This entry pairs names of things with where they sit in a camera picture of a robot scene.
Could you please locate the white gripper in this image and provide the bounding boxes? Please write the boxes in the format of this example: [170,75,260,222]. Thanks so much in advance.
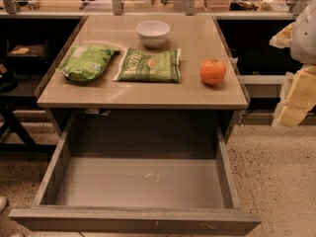
[270,23,316,127]

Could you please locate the orange fruit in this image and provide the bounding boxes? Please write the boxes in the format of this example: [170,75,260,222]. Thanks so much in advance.
[199,58,226,85]

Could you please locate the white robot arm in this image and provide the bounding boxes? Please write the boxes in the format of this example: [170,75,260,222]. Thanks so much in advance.
[270,0,316,130]

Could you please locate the open grey top drawer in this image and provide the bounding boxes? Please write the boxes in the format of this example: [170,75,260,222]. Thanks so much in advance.
[10,111,261,236]

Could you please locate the white bowl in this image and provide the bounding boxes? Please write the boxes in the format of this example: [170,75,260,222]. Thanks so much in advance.
[136,21,170,48]

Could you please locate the green Kettle chip bag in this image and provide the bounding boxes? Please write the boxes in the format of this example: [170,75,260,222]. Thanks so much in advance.
[114,47,181,83]

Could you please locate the light green snack bag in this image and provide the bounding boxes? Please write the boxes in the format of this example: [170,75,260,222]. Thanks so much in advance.
[56,44,119,82]

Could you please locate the black side stand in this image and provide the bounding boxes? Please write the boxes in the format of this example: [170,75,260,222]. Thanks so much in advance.
[0,39,52,151]

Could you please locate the white shoe tip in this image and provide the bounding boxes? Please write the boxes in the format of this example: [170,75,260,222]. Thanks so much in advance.
[0,196,8,214]

